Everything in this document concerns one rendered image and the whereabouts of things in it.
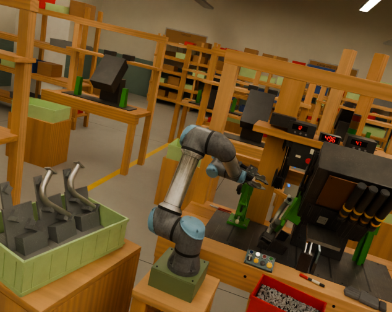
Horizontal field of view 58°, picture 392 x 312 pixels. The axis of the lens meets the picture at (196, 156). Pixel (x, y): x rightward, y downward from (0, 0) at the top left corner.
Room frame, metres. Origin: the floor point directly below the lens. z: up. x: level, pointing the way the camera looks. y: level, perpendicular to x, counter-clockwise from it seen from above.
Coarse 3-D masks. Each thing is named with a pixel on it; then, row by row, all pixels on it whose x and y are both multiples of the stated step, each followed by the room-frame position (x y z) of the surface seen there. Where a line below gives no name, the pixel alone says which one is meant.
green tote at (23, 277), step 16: (64, 208) 1.84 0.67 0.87; (0, 224) 1.50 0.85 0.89; (112, 224) 1.62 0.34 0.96; (80, 240) 1.43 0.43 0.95; (96, 240) 1.52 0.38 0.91; (112, 240) 1.63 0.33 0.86; (0, 256) 1.26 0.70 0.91; (16, 256) 1.21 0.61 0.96; (48, 256) 1.29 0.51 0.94; (64, 256) 1.36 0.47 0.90; (80, 256) 1.45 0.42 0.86; (96, 256) 1.54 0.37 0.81; (0, 272) 1.25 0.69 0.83; (16, 272) 1.20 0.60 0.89; (32, 272) 1.22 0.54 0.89; (48, 272) 1.29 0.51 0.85; (64, 272) 1.37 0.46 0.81; (16, 288) 1.20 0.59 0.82; (32, 288) 1.23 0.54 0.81
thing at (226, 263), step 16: (160, 240) 1.75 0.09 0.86; (208, 240) 1.79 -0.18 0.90; (160, 256) 1.74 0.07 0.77; (208, 256) 1.68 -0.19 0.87; (224, 256) 1.66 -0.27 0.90; (240, 256) 1.70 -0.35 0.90; (208, 272) 1.67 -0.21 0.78; (224, 272) 1.65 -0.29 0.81; (240, 272) 1.64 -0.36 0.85; (256, 272) 1.62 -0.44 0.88; (272, 272) 1.62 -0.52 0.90; (288, 272) 1.65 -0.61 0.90; (240, 288) 1.63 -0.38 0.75; (304, 288) 1.56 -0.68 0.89; (320, 288) 1.57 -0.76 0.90; (336, 288) 1.60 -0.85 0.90; (336, 304) 1.52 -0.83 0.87; (352, 304) 1.51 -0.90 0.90
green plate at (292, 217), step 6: (300, 192) 1.88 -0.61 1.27; (294, 198) 1.92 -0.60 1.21; (300, 198) 1.82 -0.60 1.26; (294, 204) 1.82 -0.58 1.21; (288, 210) 1.86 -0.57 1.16; (294, 210) 1.83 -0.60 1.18; (282, 216) 1.93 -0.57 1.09; (288, 216) 1.82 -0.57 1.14; (294, 216) 1.83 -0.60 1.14; (294, 222) 1.82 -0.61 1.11
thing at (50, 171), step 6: (48, 168) 1.59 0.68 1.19; (48, 174) 1.58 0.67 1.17; (54, 174) 1.62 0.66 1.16; (42, 180) 1.55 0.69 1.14; (48, 180) 1.56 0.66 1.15; (42, 186) 1.53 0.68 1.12; (42, 192) 1.52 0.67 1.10; (42, 198) 1.52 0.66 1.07; (48, 204) 1.53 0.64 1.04; (54, 204) 1.56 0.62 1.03; (54, 210) 1.57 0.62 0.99; (60, 210) 1.59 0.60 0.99; (66, 210) 1.63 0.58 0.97
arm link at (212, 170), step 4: (212, 160) 1.95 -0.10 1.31; (216, 160) 1.93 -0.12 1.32; (212, 164) 1.90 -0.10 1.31; (216, 164) 1.91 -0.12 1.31; (220, 164) 1.91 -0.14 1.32; (208, 168) 1.88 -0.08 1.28; (212, 168) 1.88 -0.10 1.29; (216, 168) 1.88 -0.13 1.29; (220, 168) 1.89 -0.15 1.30; (224, 168) 1.88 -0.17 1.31; (208, 172) 1.89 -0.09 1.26; (212, 172) 1.88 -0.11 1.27; (216, 172) 1.87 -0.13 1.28; (220, 172) 1.88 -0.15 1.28; (212, 176) 1.89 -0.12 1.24
